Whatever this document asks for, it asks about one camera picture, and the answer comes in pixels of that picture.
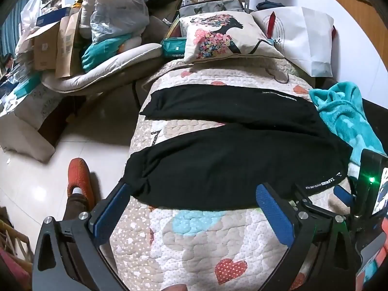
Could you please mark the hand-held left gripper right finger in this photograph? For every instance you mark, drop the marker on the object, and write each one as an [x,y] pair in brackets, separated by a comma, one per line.
[272,210]

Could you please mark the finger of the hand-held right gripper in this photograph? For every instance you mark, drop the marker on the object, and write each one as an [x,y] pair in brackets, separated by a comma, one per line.
[344,197]
[309,201]

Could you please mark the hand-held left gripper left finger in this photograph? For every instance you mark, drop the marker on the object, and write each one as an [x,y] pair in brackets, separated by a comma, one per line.
[112,209]

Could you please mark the black pants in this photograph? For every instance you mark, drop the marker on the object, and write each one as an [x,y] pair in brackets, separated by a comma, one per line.
[227,157]

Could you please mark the person's brown trouser leg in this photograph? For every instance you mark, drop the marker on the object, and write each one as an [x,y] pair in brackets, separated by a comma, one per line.
[74,206]

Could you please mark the orange shoe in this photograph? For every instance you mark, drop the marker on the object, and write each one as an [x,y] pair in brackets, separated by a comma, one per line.
[78,175]

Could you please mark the teal fleece blanket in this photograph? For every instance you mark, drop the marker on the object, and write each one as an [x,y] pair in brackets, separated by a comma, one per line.
[342,115]

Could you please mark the heart patterned quilt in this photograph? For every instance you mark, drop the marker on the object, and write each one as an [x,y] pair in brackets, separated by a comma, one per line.
[194,242]

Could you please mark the wooden chair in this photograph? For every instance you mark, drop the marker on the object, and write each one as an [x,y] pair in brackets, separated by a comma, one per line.
[15,239]

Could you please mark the table with patterned cloth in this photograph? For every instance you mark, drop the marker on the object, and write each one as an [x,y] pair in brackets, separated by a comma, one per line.
[33,106]

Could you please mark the beige lounger cushion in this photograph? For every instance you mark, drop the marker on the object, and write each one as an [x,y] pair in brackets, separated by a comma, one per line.
[106,69]

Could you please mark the teal tissue box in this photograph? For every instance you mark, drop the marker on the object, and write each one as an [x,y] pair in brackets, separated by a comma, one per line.
[27,86]

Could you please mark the teal cloth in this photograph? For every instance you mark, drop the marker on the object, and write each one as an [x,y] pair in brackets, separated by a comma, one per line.
[97,53]

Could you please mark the white paper bag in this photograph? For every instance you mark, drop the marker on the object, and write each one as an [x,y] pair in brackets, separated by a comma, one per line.
[303,36]

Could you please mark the brown paper bag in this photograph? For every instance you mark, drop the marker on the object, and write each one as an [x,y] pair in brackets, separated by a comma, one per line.
[65,45]

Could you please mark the wooden door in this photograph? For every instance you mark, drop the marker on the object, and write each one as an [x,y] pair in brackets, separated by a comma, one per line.
[357,15]

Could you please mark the teal tissue packet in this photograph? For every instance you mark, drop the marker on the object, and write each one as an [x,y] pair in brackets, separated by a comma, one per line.
[174,47]

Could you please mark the cardboard box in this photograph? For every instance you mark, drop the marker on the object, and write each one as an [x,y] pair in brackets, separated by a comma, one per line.
[45,48]

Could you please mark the floral printed pillow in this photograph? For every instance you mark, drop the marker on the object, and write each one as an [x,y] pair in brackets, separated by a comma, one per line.
[212,36]

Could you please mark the grey cushion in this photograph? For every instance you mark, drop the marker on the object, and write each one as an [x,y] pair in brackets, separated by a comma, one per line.
[159,27]

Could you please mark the clear plastic bag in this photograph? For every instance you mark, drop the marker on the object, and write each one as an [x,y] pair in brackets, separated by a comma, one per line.
[118,18]

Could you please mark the dark blue clothing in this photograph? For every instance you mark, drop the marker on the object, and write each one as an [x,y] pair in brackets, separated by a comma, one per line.
[269,5]

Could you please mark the blue box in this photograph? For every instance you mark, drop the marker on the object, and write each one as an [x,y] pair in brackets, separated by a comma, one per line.
[53,15]

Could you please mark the blue curtain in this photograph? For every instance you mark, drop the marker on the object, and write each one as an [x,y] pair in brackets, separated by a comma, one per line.
[12,30]

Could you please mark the grey fabric bag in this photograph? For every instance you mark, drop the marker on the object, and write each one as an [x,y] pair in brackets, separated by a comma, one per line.
[212,6]

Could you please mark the white plastic bag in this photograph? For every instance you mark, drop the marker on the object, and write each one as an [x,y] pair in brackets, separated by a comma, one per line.
[31,6]

